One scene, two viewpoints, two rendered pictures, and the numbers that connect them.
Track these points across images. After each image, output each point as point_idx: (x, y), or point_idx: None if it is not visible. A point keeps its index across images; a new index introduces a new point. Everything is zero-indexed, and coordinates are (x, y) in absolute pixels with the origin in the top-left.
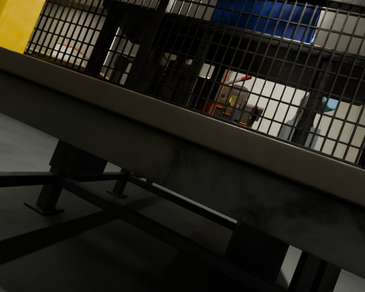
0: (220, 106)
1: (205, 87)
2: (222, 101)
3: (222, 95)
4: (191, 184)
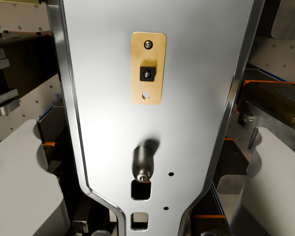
0: (21, 32)
1: (84, 10)
2: (7, 33)
3: None
4: None
